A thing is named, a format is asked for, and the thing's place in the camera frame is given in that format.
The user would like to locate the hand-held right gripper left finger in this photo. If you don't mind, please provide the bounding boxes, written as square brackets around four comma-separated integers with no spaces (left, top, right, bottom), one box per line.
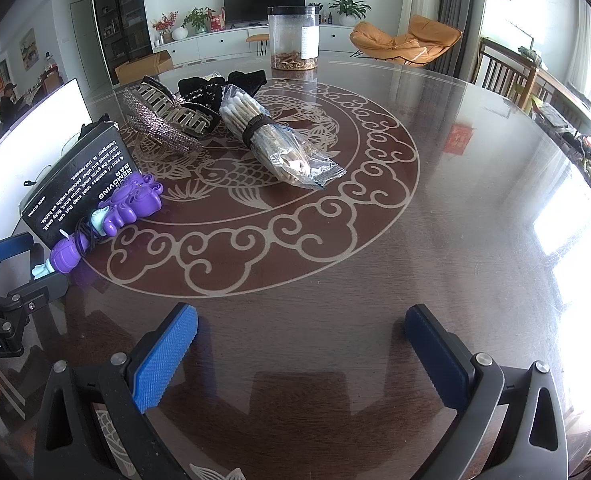
[33,302,200,480]

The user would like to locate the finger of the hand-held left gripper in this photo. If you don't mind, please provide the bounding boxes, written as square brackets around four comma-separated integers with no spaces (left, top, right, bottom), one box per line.
[0,271,71,337]
[0,234,36,283]

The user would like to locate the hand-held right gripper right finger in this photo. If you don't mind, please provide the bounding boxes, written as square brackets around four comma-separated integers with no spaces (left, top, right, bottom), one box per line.
[404,303,569,480]

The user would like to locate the black hair tie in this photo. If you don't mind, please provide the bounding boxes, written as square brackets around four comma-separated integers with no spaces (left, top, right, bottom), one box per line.
[73,219,107,252]

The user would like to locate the black printed box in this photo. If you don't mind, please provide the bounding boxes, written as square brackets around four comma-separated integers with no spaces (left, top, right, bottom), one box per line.
[20,121,149,248]

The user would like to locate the purple toy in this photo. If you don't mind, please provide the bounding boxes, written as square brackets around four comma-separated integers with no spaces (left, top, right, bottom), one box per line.
[90,172,164,239]

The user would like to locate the clear claw hair clip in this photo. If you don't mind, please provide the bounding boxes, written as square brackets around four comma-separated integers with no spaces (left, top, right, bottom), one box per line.
[133,135,176,165]

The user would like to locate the rhinestone hair clip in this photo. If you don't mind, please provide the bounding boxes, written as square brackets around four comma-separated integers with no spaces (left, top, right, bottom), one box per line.
[122,87,204,156]

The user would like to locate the metallic claw hair clip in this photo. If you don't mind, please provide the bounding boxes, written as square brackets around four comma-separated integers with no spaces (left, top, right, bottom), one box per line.
[138,76,221,141]

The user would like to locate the cardboard box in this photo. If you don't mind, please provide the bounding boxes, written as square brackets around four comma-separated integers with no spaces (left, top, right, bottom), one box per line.
[114,50,175,85]

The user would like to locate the bag of cotton swabs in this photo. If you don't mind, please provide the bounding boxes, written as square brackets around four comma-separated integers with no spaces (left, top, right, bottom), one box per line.
[219,85,347,191]

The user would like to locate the black velvet bow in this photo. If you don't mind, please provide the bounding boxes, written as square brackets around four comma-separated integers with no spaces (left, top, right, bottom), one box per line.
[178,70,269,111]

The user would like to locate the dark display cabinet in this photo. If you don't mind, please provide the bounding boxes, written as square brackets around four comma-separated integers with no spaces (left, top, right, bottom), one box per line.
[90,0,154,86]

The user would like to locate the red flowers in vase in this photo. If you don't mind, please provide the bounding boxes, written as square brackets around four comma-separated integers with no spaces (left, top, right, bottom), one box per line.
[152,11,179,44]

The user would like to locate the cluttered wooden sideboard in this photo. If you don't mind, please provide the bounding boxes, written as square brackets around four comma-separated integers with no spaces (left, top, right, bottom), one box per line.
[518,47,591,211]

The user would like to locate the white media cabinet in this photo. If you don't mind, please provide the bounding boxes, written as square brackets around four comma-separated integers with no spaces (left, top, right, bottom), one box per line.
[153,24,356,68]

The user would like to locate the wooden chair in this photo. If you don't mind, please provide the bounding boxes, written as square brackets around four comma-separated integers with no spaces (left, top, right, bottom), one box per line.
[473,37,539,111]

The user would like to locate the orange lounge chair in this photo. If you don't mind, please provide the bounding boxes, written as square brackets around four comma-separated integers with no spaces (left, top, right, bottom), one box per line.
[349,14,463,68]

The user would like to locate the orange stool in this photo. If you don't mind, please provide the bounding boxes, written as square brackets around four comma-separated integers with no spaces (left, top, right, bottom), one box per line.
[246,33,271,56]

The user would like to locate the clear plastic jar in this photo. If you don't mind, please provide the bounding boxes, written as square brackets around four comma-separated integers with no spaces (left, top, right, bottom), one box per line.
[267,5,322,71]

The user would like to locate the grey curtain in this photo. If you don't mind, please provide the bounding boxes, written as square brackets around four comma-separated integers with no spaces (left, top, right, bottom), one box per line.
[433,0,489,78]

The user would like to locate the black television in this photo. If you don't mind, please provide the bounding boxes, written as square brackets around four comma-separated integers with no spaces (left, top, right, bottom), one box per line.
[222,0,307,26]

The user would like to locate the green potted plant white pot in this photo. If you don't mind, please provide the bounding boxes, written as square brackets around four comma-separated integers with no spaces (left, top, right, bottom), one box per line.
[328,0,373,27]

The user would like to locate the framed wall painting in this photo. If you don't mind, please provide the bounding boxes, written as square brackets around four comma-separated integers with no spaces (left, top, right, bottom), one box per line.
[18,27,39,72]

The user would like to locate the brown hair tie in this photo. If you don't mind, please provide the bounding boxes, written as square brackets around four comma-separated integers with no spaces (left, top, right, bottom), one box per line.
[240,115,276,149]

